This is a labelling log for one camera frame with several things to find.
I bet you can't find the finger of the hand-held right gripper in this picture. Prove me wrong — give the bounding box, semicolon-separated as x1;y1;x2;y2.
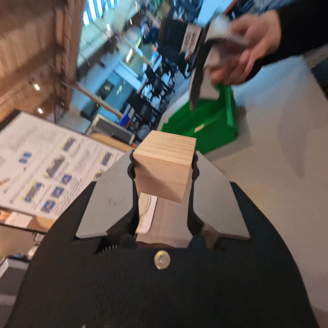
189;51;207;111

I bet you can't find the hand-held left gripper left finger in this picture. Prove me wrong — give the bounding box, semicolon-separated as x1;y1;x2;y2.
76;150;141;239

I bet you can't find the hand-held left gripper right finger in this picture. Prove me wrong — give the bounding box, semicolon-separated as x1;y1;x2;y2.
187;151;251;248

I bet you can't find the green plastic bin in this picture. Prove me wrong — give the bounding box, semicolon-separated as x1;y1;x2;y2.
160;83;239;155

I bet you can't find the large light wooden cube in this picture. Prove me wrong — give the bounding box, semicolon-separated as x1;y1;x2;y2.
133;130;197;203

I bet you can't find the person's right forearm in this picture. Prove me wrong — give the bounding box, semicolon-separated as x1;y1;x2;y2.
246;0;328;82

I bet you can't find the person's right hand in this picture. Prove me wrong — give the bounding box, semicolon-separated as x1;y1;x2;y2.
204;10;283;87

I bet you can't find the instruction sheet stand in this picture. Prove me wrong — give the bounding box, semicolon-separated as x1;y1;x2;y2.
0;111;159;235

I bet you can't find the grey metal-edged case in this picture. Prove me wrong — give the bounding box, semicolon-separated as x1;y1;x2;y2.
87;113;136;145

